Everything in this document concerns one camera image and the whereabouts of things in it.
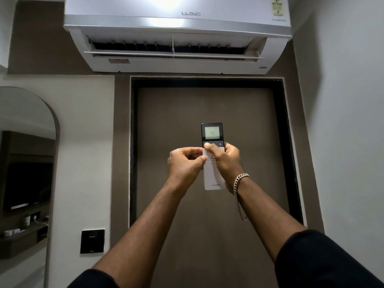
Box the silver chain bracelet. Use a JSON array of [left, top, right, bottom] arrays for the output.
[[233, 173, 250, 222]]

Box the person's right hand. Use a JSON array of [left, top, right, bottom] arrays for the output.
[[204, 142, 245, 195]]

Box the black wall switch panel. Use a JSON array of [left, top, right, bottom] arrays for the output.
[[80, 229, 105, 254]]

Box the person's right forearm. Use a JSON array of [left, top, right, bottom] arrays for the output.
[[232, 174, 384, 288]]

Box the arched wall mirror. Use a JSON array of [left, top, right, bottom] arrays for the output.
[[0, 86, 60, 288]]

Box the person's left hand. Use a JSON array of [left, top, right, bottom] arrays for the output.
[[167, 147, 208, 190]]

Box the white and black remote control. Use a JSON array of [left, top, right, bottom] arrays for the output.
[[201, 123, 227, 191]]

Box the brown wooden door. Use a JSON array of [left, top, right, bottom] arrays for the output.
[[130, 76, 304, 288]]

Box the person's left forearm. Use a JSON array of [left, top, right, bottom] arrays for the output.
[[67, 177, 188, 288]]

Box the white wall air conditioner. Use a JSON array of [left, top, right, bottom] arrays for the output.
[[63, 0, 293, 75]]

